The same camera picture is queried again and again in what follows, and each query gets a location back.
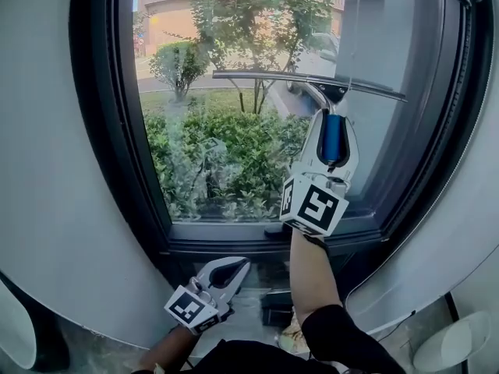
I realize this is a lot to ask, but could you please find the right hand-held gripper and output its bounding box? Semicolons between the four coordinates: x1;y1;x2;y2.
279;109;359;237

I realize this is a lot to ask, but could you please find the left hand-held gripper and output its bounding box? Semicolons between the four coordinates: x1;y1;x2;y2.
163;257;252;335

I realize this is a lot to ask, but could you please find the blue handled metal squeegee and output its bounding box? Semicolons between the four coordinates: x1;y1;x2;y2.
212;69;409;165

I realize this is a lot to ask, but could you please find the large window glass pane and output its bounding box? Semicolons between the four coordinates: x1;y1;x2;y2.
132;0;445;225

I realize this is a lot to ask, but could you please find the person's left forearm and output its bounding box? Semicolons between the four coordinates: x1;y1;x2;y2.
138;325;196;374

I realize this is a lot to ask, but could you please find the person's right forearm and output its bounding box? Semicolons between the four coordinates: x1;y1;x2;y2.
290;230;344;326

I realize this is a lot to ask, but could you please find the small window pane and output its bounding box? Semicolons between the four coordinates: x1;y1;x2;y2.
181;261;293;288

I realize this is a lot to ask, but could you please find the clear plastic sheet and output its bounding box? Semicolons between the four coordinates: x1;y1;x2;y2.
228;286;281;350

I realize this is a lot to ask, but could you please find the black flat box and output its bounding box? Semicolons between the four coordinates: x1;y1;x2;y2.
260;290;296;326

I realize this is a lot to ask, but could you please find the beige checkered cloth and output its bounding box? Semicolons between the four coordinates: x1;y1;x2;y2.
279;316;311;354

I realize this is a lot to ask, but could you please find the green hedge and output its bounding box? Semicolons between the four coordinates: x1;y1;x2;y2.
143;99;313;221

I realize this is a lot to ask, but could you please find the person's black clothing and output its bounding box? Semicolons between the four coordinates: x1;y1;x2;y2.
132;304;406;374

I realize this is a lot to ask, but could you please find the thin leafy tree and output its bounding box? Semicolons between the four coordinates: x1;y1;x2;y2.
229;0;336;115
167;0;250;115

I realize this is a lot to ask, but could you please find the round green shrub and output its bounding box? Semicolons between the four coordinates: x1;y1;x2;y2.
150;41;210;103

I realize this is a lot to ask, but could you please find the white shell chair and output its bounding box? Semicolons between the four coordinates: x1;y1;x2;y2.
0;277;38;369

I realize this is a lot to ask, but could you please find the brick building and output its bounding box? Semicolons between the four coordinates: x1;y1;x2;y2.
136;0;346;54

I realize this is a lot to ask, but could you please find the white rounded toilet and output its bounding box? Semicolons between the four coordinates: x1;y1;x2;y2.
412;310;492;373

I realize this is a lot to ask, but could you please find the black window handle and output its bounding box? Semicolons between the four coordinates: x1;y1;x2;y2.
264;220;293;241

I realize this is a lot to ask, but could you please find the black wrist strap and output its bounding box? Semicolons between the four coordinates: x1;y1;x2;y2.
302;231;331;251

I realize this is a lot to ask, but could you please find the thin pull cord with tag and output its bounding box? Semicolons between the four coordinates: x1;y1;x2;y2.
349;0;362;91

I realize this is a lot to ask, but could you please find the black power cable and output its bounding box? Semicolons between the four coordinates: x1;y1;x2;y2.
373;309;417;342

